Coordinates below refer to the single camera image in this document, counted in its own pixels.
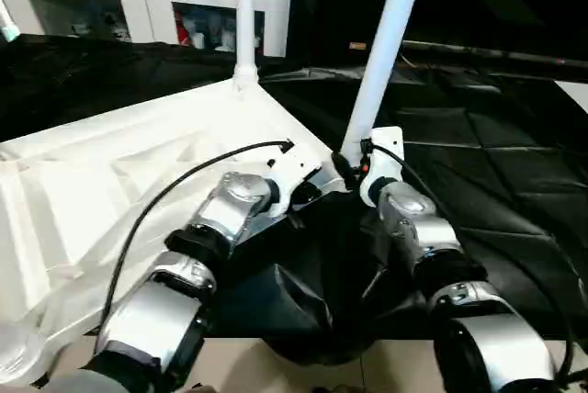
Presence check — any white plastic table leg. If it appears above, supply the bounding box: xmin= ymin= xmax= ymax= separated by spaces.
xmin=232 ymin=0 xmax=262 ymax=89
xmin=338 ymin=0 xmax=431 ymax=166

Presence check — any white plastic table top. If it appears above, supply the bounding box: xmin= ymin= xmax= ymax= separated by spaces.
xmin=0 ymin=76 xmax=352 ymax=387

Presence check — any black plastic mat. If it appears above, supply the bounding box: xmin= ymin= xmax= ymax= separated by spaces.
xmin=0 ymin=33 xmax=588 ymax=366

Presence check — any black metal rod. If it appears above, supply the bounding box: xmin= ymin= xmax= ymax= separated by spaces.
xmin=400 ymin=39 xmax=588 ymax=67

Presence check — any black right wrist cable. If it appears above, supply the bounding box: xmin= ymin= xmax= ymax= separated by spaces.
xmin=362 ymin=140 xmax=576 ymax=385

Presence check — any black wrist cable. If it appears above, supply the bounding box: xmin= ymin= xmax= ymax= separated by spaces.
xmin=362 ymin=140 xmax=576 ymax=385
xmin=96 ymin=140 xmax=295 ymax=331

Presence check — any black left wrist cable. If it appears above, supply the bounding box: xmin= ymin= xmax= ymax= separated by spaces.
xmin=96 ymin=140 xmax=295 ymax=331

